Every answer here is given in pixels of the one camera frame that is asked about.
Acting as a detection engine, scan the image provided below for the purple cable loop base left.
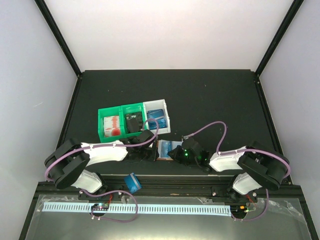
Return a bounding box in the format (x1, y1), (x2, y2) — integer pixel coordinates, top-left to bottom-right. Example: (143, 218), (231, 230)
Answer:
(81, 189), (139, 224)

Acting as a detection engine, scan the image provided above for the green bin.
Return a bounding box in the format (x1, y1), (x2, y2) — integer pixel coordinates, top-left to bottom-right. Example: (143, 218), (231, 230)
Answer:
(120, 102), (146, 137)
(97, 106), (125, 143)

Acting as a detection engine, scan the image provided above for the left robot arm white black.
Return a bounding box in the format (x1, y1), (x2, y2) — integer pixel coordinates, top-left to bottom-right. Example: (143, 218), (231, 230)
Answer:
(44, 130), (158, 200)

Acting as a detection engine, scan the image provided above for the small circuit board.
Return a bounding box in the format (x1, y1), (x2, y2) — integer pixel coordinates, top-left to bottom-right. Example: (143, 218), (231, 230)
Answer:
(91, 203), (109, 212)

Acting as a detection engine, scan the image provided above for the green bin middle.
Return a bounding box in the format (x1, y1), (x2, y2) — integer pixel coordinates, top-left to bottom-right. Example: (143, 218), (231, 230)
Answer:
(120, 102), (146, 137)

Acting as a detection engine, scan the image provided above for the left black frame post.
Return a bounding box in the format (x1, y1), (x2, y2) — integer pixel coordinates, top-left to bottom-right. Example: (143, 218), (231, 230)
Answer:
(34, 0), (82, 77)

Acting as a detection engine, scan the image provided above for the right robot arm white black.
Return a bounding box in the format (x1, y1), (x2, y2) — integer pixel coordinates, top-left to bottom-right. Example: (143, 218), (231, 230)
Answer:
(167, 137), (291, 202)

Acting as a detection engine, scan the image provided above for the black vip cards stack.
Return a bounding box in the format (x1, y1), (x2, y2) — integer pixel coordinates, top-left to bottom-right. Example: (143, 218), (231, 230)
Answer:
(125, 111), (144, 134)

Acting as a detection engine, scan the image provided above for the green bin left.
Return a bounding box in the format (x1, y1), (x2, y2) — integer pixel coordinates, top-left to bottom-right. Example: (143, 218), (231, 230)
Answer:
(97, 106), (125, 143)

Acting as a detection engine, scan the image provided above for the white bin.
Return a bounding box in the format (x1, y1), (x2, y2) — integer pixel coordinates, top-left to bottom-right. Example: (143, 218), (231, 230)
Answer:
(142, 99), (171, 135)

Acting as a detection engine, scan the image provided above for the right black frame post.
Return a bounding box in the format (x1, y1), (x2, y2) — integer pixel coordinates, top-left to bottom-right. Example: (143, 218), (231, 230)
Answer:
(255, 0), (304, 77)

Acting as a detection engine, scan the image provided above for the blue cards stack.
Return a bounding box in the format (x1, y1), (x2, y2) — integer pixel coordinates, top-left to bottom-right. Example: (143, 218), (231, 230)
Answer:
(147, 109), (168, 129)

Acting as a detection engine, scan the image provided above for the red white cards stack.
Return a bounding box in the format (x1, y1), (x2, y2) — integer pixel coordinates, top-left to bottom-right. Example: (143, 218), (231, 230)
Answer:
(103, 115), (121, 138)

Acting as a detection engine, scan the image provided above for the purple cable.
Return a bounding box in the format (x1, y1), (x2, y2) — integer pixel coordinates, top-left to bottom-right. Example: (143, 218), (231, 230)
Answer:
(181, 121), (292, 180)
(44, 117), (160, 183)

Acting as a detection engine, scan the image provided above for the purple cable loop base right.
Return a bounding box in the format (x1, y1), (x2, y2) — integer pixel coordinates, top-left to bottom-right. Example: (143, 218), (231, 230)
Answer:
(231, 188), (270, 223)

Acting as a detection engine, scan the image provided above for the black aluminium rail front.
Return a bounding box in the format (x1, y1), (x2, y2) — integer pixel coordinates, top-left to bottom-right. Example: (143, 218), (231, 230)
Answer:
(34, 175), (305, 201)

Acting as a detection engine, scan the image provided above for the white slotted cable duct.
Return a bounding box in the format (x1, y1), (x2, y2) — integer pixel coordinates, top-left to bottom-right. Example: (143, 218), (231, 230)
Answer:
(42, 202), (231, 217)

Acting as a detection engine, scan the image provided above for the black frame post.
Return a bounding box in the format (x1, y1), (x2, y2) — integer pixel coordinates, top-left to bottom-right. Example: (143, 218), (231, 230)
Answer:
(255, 0), (304, 77)
(34, 0), (82, 77)

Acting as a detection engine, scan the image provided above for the dropped blue credit card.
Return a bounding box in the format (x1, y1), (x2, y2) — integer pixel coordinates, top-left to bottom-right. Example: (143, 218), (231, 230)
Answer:
(124, 172), (142, 194)

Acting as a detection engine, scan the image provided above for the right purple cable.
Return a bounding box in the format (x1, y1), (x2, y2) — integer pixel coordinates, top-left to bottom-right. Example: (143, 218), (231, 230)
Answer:
(181, 121), (292, 180)

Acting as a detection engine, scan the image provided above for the brown leather card holder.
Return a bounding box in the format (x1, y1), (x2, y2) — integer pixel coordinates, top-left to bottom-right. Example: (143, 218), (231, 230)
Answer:
(157, 140), (182, 161)

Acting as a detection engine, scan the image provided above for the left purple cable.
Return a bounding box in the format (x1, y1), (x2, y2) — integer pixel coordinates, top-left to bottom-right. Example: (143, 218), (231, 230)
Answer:
(44, 117), (160, 183)

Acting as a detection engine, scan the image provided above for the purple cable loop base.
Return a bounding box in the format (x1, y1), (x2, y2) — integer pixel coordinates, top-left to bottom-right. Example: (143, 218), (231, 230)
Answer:
(81, 189), (139, 224)
(231, 188), (270, 223)

